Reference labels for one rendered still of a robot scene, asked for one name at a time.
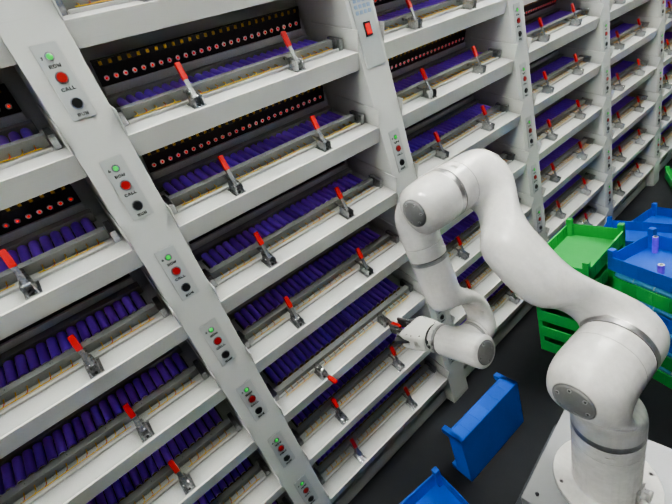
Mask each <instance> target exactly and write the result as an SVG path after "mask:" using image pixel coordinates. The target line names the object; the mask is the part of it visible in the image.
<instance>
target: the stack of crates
mask: <svg viewBox="0 0 672 504"><path fill-rule="evenodd" d="M547 244H548V245H549V246H550V247H551V248H552V249H553V250H554V251H555V252H556V253H557V254H558V255H559V256H560V257H561V258H562V259H563V260H564V261H565V262H566V263H567V264H568V265H570V266H571V267H572V268H574V269H575V270H577V271H578V272H580V273H582V274H583V275H585V276H587V277H589V278H591V279H593V280H595V281H597V282H599V283H601V284H604V285H606V286H608V251H607V250H608V249H610V248H615V249H617V251H618V250H620V249H622V248H624V247H625V223H620V222H619V223H618V224H617V228H612V227H602V226H593V225H583V224H573V218H567V219H566V225H565V226H564V227H563V228H562V229H561V230H560V231H559V232H558V233H557V234H556V235H555V236H554V237H553V238H552V239H551V240H550V241H549V242H547ZM536 308H537V317H538V325H539V333H540V341H541V349H544V350H547V351H549V352H552V353H555V354H557V352H558V351H559V350H560V349H561V347H562V346H563V345H564V344H565V343H566V342H567V341H568V340H569V338H570V337H571V336H572V335H573V334H574V333H575V332H576V331H577V330H578V328H579V325H578V323H577V322H576V321H575V320H574V319H573V318H572V317H571V316H569V315H568V314H566V313H565V312H563V311H560V310H557V309H546V308H539V307H536Z"/></svg>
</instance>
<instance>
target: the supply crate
mask: <svg viewBox="0 0 672 504"><path fill-rule="evenodd" d="M654 235H657V236H659V251H658V253H652V236H654ZM607 251H608V269H609V270H612V271H614V272H617V273H620V274H622V275H625V276H628V277H630V278H633V279H636V280H638V281H641V282H643V283H646V284H649V285H651V286H654V287H657V288H659V289H662V290H664V291H667V292H670V293H672V238H671V237H667V236H663V235H659V234H657V228H655V227H650V228H648V229H647V235H646V236H644V237H642V238H641V239H639V240H637V241H635V242H633V243H631V244H629V245H627V246H625V247H624V248H622V249H620V250H618V251H617V249H615V248H610V249H608V250H607ZM659 263H664V264H665V275H664V274H661V273H658V272H657V264H659Z"/></svg>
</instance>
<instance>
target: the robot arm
mask: <svg viewBox="0 0 672 504"><path fill-rule="evenodd" d="M469 209H472V210H473V211H474V212H475V213H476V214H477V216H478V219H479V223H480V231H481V233H480V249H481V253H482V256H483V258H484V260H485V261H486V263H487V264H488V266H489V267H490V268H491V269H492V270H493V271H494V272H495V274H496V275H497V276H498V277H499V278H500V279H501V280H502V281H503V282H504V284H505V285H506V286H507V287H508V288H509V289H510V290H511V291H513V292H514V293H515V294H516V295H517V296H518V297H520V298H521V299H523V300H524V301H526V302H527V303H529V304H531V305H533V306H536V307H539V308H546V309H557V310H560V311H563V312H565V313H566V314H568V315H569V316H571V317H572V318H573V319H574V320H575V321H576V322H577V323H578V325H579V328H578V330H577V331H576V332H575V333H574V334H573V335H572V336H571V337H570V338H569V340H568V341H567V342H566V343H565V344H564V345H563V346H562V347H561V349H560V350H559V351H558V352H557V354H556V355H555V356H554V358H553V359H552V361H551V363H550V365H549V368H548V371H547V376H546V386H547V390H548V393H549V395H550V396H551V398H552V399H553V400H554V401H555V402H556V403H557V404H558V405H559V406H561V407H562V408H564V409H565V410H567V411H568V412H570V430H571V440H570V441H568V442H566V443H565V444H563V445H562V446H561V447H560V448H559V450H558V451H557V453H556V455H555V458H554V462H553V471H554V477H555V481H556V483H557V486H558V488H559V490H560V491H561V493H562V495H563V496H564V497H565V499H566V500H567V501H568V502H569V503H570V504H664V490H663V486H662V484H661V481H660V479H659V477H658V476H657V474H656V472H655V471H654V469H653V468H652V467H651V466H650V465H649V464H648V462H646V461H645V458H646V449H647V440H648V431H649V416H648V412H647V410H646V407H645V405H644V404H643V402H642V401H641V399H640V398H639V396H640V395H641V393H642V391H643V390H644V389H645V387H646V385H647V384H648V383H649V381H650V380H651V378H652V377H653V375H654V374H655V373H656V371H657V370H658V368H659V367H660V366H661V364H662V363H663V361H664V360H665V358H666V356H667V354H668V351H669V348H670V335H669V331H668V329H667V327H666V325H665V324H664V322H663V321H662V319H661V318H660V317H659V316H658V315H657V314H656V313H655V312H654V311H652V310H651V309H650V308H649V307H647V306H646V305H644V304H643V303H641V302H639V301H638V300H636V299H634V298H632V297H630V296H628V295H626V294H624V293H622V292H620V291H618V290H615V289H613V288H611V287H608V286H606V285H604V284H601V283H599V282H597V281H595V280H593V279H591V278H589V277H587V276H585V275H583V274H582V273H580V272H578V271H577V270H575V269H574V268H572V267H571V266H570V265H568V264H567V263H566V262H565V261H564V260H563V259H562V258H561V257H560V256H559V255H558V254H557V253H556V252H555V251H554V250H553V249H552V248H551V247H550V246H549V245H548V244H547V243H546V242H545V241H544V240H543V238H542V237H541V236H540V235H539V234H538V233H537V232H536V231H535V230H534V229H533V228H532V226H531V225H530V224H529V222H528V220H527V219H526V217H525V215H524V213H523V211H522V208H521V206H520V203H519V199H518V194H517V189H516V184H515V179H514V176H513V174H512V171H511V170H510V168H509V166H508V165H507V164H506V162H505V161H504V160H503V159H502V158H501V157H499V156H498V155H497V154H495V153H493V152H491V151H489V150H486V149H473V150H469V151H466V152H464V153H461V154H459V155H457V156H456V157H454V158H452V159H450V160H449V161H447V162H445V163H443V164H442V165H440V166H438V167H437V168H435V169H433V170H432V171H430V172H428V173H426V174H425V175H423V176H421V177H420V178H418V179H417V180H415V181H414V182H412V183H411V184H409V185H408V186H407V187H405V188H404V189H403V190H402V191H401V193H400V196H399V203H398V205H397V207H396V210H395V225H396V228H397V231H398V234H399V236H400V239H401V242H402V244H403V246H404V249H405V251H406V254H407V256H408V259H409V261H410V264H411V266H412V269H413V271H414V273H415V276H416V278H417V281H418V283H419V285H420V288H421V290H422V293H423V295H424V297H425V300H426V302H427V303H428V305H429V306H430V307H431V308H432V309H433V310H435V311H438V312H442V311H447V310H450V309H452V308H455V307H457V306H460V305H462V306H463V308H464V310H465V312H466V316H467V319H466V321H465V322H464V323H463V324H461V325H458V326H451V325H447V324H443V323H440V322H438V321H436V320H433V319H430V318H427V317H425V316H419V317H417V318H414V319H410V318H408V319H404V318H400V317H397V321H398V323H399V324H400V325H402V327H405V328H404V329H402V328H399V327H398V326H397V325H393V324H389V327H390V331H391V332H392V333H394V334H396V337H395V340H394V341H395V343H396V344H403V345H404V346H405V347H407V348H410V349H414V350H418V351H425V352H429V351H430V352H431V353H436V354H439V355H441V356H444V357H447V358H450V359H453V360H456V361H458V362H461V363H464V364H467V365H470V366H472V367H475V368H478V369H485V368H487V367H488V366H489V365H490V364H491V363H492V361H493V359H494V356H495V343H494V341H493V339H492V338H493V336H494V335H495V333H496V330H497V327H496V321H495V318H494V315H493V313H492V310H491V308H490V306H489V303H488V302H487V300H486V299H485V298H484V297H483V296H482V295H481V294H479V293H478V292H476V291H473V290H470V289H467V288H463V287H461V286H460V285H459V283H458V280H457V278H456V275H455V272H454V269H453V266H452V263H451V261H450V258H449V255H448V252H447V249H446V246H445V244H444V241H443V238H442V236H441V233H440V230H439V229H441V228H442V227H444V226H445V225H447V224H449V223H450V222H452V221H453V220H454V219H456V218H457V217H459V216H460V215H461V214H463V213H464V212H466V211H467V210H469Z"/></svg>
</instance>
